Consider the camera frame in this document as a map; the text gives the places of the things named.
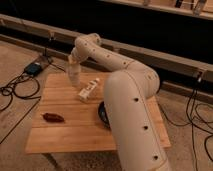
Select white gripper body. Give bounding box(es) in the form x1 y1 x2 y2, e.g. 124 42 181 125
67 55 81 87

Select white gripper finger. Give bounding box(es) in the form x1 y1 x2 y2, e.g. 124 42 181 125
87 78 100 91

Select white sponge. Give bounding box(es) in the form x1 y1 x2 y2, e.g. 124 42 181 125
78 88 92 102

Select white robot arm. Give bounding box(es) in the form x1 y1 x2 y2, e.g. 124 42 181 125
68 33 172 171

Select black bowl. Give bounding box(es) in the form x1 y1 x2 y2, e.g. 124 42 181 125
98 102 110 128

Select black power adapter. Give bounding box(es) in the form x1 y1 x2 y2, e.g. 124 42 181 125
24 63 42 76

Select wooden table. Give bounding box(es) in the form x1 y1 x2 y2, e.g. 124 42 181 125
25 73 172 155

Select black floor cables left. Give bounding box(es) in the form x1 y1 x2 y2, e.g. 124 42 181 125
0 54 66 145

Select black floor cables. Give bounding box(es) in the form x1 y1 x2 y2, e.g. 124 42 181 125
159 71 213 171
0 54 66 145

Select black floor cables right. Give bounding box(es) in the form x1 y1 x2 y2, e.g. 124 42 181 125
159 71 213 171

